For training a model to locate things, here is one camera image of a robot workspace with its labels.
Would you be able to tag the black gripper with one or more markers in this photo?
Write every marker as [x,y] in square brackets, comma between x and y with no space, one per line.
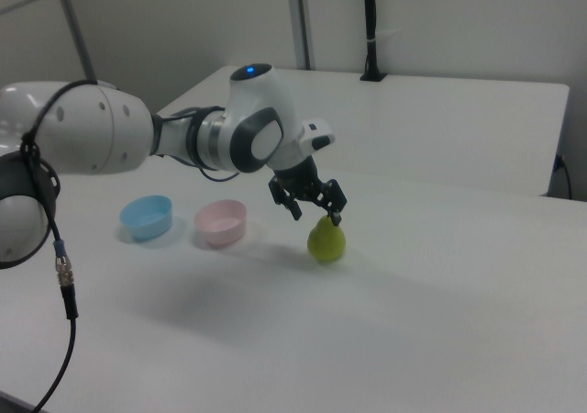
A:
[300,176]

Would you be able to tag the green pear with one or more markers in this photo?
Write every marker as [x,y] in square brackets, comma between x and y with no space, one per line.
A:
[326,243]

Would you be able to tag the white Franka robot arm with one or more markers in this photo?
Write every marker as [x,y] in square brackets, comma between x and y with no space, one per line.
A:
[91,128]

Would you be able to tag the pink plastic bowl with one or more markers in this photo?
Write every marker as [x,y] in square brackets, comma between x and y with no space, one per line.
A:
[220,229]

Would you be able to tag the blue plastic bowl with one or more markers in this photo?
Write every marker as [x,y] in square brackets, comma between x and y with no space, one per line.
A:
[147,222]

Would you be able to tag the white tag on pole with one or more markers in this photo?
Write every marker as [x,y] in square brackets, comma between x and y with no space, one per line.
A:
[387,33]

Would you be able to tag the black pole with base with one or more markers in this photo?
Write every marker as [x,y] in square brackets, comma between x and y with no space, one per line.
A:
[370,18]

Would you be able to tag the thick grey metal frame post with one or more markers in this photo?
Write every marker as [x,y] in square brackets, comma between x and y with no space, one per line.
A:
[300,18]

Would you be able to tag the thin grey metal frame post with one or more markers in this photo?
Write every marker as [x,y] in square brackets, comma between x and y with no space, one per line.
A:
[75,27]

